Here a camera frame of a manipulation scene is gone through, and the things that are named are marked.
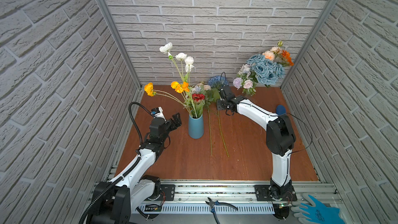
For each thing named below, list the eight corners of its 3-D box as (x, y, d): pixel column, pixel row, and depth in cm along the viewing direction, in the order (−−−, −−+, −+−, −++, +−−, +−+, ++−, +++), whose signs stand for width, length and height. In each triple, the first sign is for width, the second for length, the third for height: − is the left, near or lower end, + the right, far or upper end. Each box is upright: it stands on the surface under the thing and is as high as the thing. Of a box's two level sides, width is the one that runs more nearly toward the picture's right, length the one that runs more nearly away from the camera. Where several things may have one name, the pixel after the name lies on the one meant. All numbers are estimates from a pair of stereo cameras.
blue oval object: (276, 115, 107) (278, 112, 104) (273, 107, 111) (275, 104, 108) (284, 115, 107) (287, 112, 104) (281, 107, 111) (284, 105, 108)
